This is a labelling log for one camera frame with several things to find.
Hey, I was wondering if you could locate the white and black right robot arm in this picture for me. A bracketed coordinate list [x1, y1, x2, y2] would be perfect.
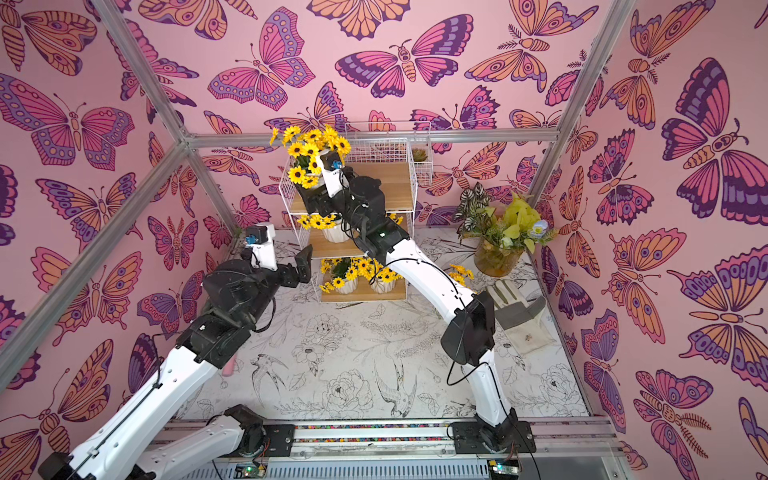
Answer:
[299, 167, 535, 454]

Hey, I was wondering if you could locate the green plant in glass vase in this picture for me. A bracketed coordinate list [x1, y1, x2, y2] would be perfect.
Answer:
[452, 183, 557, 278]

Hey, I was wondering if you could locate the white wire wooden shelf rack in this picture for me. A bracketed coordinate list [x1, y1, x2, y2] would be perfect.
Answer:
[277, 137, 419, 304]

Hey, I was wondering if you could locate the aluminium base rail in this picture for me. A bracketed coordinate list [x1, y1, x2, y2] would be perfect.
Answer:
[130, 417, 633, 479]

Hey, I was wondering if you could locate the sunflower pot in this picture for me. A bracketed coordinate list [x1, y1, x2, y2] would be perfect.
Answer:
[352, 256, 401, 294]
[387, 213, 404, 225]
[448, 264, 475, 286]
[298, 213, 348, 243]
[320, 257, 359, 295]
[270, 126, 351, 189]

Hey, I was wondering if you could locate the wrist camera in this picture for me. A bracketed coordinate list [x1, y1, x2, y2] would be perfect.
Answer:
[319, 150, 343, 198]
[242, 223, 277, 271]

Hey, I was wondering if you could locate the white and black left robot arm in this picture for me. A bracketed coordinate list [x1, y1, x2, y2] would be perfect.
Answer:
[38, 237, 313, 479]

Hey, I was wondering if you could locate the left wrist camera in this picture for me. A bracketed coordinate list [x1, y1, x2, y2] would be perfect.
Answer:
[242, 223, 277, 271]

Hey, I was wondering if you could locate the small white wire basket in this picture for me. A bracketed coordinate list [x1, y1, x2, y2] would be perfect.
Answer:
[411, 142, 434, 189]

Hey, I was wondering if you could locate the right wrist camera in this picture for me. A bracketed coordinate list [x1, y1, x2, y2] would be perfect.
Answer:
[319, 150, 343, 198]

